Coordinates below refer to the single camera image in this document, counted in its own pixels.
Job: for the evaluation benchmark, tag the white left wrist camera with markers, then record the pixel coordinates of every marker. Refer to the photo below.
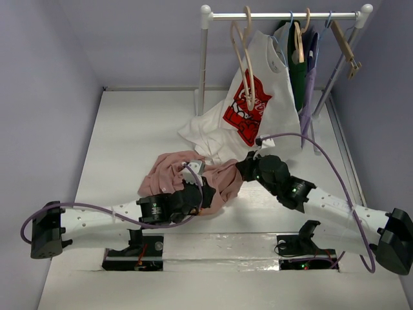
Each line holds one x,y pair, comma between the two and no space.
192,172

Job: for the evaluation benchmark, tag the pink t shirt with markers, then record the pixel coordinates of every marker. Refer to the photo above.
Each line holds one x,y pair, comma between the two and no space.
166,177

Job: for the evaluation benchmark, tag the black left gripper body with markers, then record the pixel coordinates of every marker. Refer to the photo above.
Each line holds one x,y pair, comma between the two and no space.
204,201

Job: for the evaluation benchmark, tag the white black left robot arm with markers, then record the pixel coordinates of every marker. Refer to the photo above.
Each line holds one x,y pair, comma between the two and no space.
59,227

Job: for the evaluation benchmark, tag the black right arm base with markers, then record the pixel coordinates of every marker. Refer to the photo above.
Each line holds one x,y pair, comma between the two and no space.
298,252

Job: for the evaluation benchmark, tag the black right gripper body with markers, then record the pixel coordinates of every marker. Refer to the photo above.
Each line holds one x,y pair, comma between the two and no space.
244,166

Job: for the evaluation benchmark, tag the blue wire hanger right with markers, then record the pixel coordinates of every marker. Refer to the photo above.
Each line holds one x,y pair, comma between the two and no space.
321,35

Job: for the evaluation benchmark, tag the green shirt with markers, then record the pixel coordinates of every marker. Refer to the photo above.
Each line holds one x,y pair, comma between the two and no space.
297,72

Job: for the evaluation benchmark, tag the lavender shirt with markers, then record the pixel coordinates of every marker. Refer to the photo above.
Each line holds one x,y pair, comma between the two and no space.
310,40

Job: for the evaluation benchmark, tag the wooden clip hanger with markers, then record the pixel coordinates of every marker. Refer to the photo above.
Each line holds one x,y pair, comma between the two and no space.
345,45

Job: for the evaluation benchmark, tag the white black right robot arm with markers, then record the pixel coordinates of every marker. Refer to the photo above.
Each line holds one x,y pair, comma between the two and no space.
331,223

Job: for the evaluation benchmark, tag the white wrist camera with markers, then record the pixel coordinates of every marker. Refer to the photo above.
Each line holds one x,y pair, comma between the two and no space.
192,172
264,142

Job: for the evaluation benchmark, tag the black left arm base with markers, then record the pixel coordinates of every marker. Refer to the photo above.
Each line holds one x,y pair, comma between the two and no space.
143,253

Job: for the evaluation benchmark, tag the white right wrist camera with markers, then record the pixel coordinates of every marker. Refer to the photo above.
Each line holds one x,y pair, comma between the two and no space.
264,142

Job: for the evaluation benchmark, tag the beige hanger with green shirt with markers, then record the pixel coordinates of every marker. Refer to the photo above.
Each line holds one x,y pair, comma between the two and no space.
298,42

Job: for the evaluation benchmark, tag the white red print t shirt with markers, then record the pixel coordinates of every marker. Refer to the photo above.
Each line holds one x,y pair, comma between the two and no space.
263,106

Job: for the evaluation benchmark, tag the blue wire hanger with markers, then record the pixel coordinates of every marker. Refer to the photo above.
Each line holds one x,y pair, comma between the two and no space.
280,39
321,35

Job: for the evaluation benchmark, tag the white metal clothes rack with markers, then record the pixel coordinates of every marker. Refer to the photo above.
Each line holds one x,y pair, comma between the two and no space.
208,16

